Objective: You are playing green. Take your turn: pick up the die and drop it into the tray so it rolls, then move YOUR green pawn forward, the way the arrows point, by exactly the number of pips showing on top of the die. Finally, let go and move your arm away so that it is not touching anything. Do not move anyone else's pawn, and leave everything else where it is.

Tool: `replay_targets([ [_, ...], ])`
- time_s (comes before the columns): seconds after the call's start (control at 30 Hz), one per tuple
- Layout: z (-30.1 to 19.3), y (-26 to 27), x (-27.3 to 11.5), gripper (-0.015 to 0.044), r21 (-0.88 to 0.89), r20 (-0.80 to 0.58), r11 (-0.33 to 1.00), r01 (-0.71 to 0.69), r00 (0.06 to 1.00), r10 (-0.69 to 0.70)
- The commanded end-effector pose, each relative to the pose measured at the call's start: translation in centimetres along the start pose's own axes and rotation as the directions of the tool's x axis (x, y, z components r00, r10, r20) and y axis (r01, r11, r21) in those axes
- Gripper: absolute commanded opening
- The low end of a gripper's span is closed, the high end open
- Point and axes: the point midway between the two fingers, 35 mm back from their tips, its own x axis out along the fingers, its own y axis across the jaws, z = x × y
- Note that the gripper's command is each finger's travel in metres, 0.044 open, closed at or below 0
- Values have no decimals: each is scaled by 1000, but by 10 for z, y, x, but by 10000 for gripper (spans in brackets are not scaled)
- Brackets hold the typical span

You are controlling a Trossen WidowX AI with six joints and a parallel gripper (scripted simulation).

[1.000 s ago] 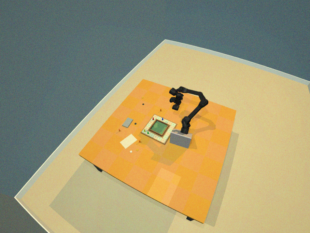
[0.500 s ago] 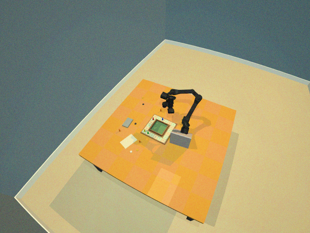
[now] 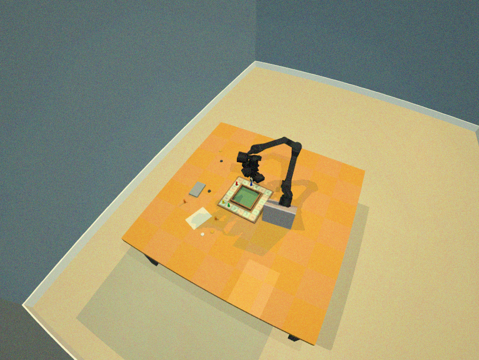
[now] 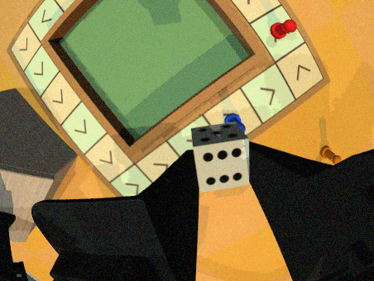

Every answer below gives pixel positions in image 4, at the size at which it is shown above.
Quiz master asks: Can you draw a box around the orange game pawn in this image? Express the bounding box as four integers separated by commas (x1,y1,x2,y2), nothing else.
320,145,341,164

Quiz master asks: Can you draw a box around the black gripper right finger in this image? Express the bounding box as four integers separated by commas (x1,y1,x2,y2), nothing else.
248,141,374,281

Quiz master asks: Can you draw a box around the red game pawn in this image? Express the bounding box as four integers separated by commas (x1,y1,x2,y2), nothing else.
270,19,297,40

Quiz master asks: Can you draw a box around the white die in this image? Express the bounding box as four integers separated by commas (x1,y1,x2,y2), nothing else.
191,121,250,193

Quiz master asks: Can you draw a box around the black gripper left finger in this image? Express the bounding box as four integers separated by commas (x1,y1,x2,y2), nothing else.
31,150,199,281

